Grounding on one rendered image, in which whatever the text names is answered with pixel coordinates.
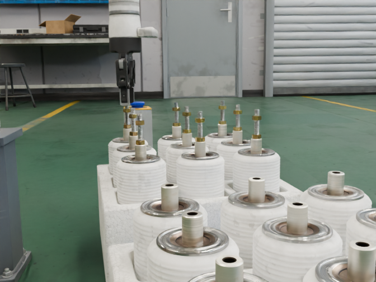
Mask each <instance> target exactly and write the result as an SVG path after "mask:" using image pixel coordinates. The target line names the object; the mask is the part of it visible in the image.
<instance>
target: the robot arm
mask: <svg viewBox="0 0 376 282"><path fill-rule="evenodd" d="M142 37H146V38H158V31H157V30H156V29H155V28H153V27H145V28H141V24H140V15H139V0H109V51H110V52H111V53H119V59H116V61H115V64H116V81H117V83H116V84H117V86H118V88H120V105H121V106H128V105H129V104H130V103H133V102H134V86H135V83H136V80H135V60H133V56H132V54H133V53H140V52H141V51H142ZM122 80H124V81H122Z"/></svg>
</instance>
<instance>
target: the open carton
mask: <svg viewBox="0 0 376 282"><path fill-rule="evenodd" d="M80 18H81V16H77V15H73V14H70V15H69V16H68V17H67V18H66V19H65V20H57V21H44V22H43V23H41V24H40V25H38V26H43V27H46V33H47V34H72V33H73V25H75V22H76V21H77V20H79V19H80Z"/></svg>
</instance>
